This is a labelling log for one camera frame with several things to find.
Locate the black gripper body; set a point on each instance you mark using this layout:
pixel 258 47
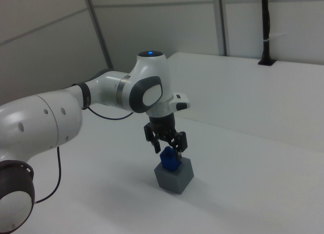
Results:
pixel 162 125

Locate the black pole with clamp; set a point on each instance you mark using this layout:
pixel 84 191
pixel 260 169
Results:
pixel 265 21

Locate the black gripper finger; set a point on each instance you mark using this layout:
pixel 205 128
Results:
pixel 181 141
pixel 155 142

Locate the blue block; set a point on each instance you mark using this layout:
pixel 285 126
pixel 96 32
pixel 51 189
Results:
pixel 168 161

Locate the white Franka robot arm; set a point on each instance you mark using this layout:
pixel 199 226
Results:
pixel 38 122

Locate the grey partition post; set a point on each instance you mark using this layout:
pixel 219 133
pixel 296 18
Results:
pixel 100 29
pixel 224 21

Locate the grey hollow cuboid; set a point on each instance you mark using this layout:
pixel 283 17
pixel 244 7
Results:
pixel 169 182

